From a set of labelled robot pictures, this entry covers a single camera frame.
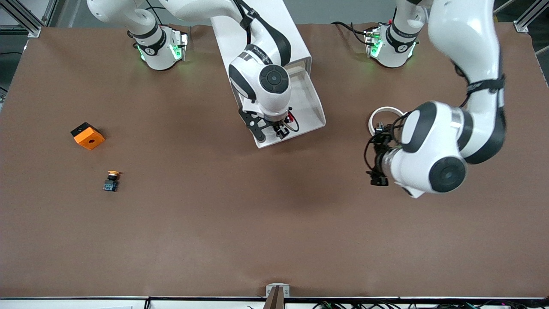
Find yellow push button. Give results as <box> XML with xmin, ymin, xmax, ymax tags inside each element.
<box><xmin>103</xmin><ymin>170</ymin><xmax>121</xmax><ymax>192</ymax></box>

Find orange button box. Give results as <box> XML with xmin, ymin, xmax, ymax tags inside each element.
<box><xmin>70</xmin><ymin>122</ymin><xmax>106</xmax><ymax>151</ymax></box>

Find white curved ring part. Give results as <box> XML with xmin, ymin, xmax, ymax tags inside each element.
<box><xmin>369</xmin><ymin>106</ymin><xmax>407</xmax><ymax>134</ymax></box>

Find black base cable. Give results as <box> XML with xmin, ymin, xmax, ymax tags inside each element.
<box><xmin>331</xmin><ymin>21</ymin><xmax>370</xmax><ymax>45</ymax></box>

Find grey metal table bracket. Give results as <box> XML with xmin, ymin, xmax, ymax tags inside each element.
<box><xmin>263</xmin><ymin>283</ymin><xmax>290</xmax><ymax>309</ymax></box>

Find aluminium frame profile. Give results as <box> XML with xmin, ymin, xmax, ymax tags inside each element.
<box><xmin>493</xmin><ymin>0</ymin><xmax>549</xmax><ymax>34</ymax></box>
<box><xmin>0</xmin><ymin>0</ymin><xmax>58</xmax><ymax>38</ymax></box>

